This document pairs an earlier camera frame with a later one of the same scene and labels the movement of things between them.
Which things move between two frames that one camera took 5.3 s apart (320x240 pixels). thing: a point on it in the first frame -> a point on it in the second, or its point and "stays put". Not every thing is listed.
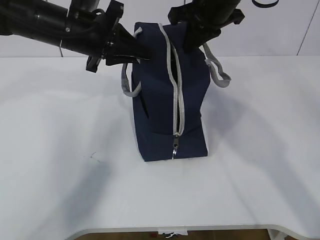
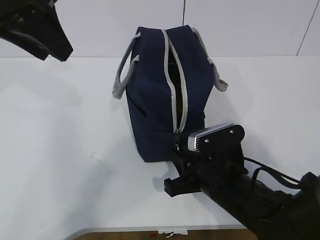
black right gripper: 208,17 -> 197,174
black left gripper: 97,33 -> 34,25
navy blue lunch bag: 170,92 stays put
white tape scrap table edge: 183,232 stays put
